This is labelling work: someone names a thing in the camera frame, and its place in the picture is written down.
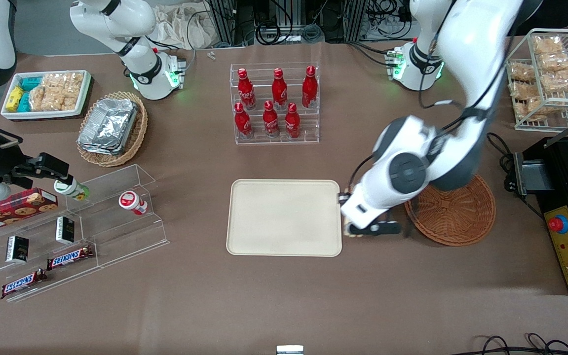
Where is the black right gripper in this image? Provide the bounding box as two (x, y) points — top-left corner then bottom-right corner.
(0, 143), (70, 190)

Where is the white rectangular snack tray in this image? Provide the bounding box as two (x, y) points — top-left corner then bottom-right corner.
(1, 70), (92, 120)

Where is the aluminium foil tray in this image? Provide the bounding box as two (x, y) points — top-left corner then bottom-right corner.
(79, 98), (139, 149)
(77, 138), (127, 156)

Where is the beige plastic tray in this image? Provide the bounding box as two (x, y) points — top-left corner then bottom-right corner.
(226, 179), (342, 257)

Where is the black flat tray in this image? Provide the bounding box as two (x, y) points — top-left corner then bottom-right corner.
(0, 73), (95, 122)

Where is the light oval wicker basket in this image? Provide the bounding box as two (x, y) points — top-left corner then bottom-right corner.
(76, 91), (149, 167)

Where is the brown wicker basket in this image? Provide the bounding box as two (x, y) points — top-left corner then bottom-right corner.
(405, 173), (496, 247)

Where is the green white drink bottle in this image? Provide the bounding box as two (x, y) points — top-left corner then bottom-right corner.
(54, 177), (90, 202)

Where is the red cookie box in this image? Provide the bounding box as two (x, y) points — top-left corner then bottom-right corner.
(0, 188), (59, 235)

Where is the small black box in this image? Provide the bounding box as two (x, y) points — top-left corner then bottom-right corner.
(56, 216), (75, 245)
(6, 236), (30, 263)

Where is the clear bag of crackers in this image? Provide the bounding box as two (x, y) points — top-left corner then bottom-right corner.
(30, 85), (58, 111)
(57, 90), (80, 110)
(42, 72), (84, 93)

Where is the yellow snack packet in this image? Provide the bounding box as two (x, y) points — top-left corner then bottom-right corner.
(6, 86), (24, 111)

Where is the clear acrylic bottle rack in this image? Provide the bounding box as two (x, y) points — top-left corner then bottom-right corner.
(229, 63), (320, 145)

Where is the Snickers chocolate bar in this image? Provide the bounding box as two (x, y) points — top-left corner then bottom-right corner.
(1, 269), (47, 300)
(47, 245), (94, 271)

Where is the red white drink bottle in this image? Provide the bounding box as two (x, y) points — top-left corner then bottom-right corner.
(118, 191), (149, 216)

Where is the red cola bottle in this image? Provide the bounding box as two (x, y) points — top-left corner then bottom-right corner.
(234, 102), (253, 140)
(302, 66), (318, 109)
(271, 68), (288, 110)
(263, 101), (280, 139)
(237, 68), (256, 110)
(284, 103), (301, 140)

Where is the clear acrylic stepped shelf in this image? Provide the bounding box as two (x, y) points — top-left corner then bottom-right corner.
(64, 164), (170, 269)
(0, 197), (101, 302)

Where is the brown table cover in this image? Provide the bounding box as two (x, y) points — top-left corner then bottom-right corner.
(0, 37), (568, 355)

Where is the grey metal block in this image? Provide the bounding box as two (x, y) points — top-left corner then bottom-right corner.
(513, 153), (556, 196)

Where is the beige crumpled cloth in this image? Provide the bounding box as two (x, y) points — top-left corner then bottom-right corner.
(153, 4), (218, 50)

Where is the clear bag of fried snacks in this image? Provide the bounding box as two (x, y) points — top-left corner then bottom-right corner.
(539, 52), (568, 72)
(509, 63), (536, 82)
(541, 69), (568, 94)
(533, 35), (565, 55)
(511, 81), (543, 101)
(515, 96), (558, 121)

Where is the black appliance housing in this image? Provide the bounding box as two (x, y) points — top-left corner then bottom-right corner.
(523, 118), (568, 208)

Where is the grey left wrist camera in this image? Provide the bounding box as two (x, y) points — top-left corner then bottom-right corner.
(349, 222), (403, 237)

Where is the black base cable bundle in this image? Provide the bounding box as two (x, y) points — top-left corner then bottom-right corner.
(146, 10), (198, 74)
(347, 40), (395, 67)

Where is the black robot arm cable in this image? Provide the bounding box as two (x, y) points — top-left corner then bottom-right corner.
(345, 0), (521, 198)

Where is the black looped table cable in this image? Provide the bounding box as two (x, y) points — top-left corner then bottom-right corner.
(486, 132), (546, 220)

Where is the white wire rack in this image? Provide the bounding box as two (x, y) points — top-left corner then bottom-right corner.
(505, 29), (568, 132)

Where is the aluminium profile frame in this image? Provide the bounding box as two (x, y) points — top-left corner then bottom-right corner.
(205, 0), (378, 46)

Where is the black floor cable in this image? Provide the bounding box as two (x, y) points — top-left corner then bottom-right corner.
(523, 333), (568, 355)
(461, 335), (511, 355)

